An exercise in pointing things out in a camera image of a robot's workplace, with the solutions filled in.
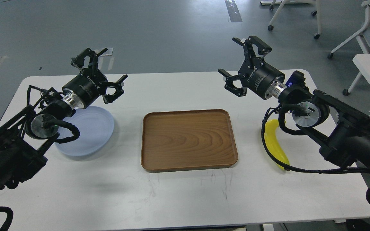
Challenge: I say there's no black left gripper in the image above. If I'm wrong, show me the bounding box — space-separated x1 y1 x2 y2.
62 48 128 108

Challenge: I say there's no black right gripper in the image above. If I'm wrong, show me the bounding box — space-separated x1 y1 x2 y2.
218 36 285 100

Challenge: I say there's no light blue plate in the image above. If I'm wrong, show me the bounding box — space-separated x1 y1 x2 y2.
55 106 114 157

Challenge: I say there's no yellow banana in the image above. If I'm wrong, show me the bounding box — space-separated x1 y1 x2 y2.
264 119 290 165

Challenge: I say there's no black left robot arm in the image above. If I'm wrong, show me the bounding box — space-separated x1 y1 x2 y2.
0 48 128 231

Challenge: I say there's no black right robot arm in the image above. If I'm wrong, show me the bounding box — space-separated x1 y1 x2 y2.
218 36 370 205

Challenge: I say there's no grey floor tape strip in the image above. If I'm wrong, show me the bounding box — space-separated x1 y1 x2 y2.
224 0 243 22

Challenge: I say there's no brown wooden tray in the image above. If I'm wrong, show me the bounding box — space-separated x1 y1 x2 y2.
141 109 238 172

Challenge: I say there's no white rolling chair frame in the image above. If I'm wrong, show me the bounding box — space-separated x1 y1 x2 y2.
259 0 322 40

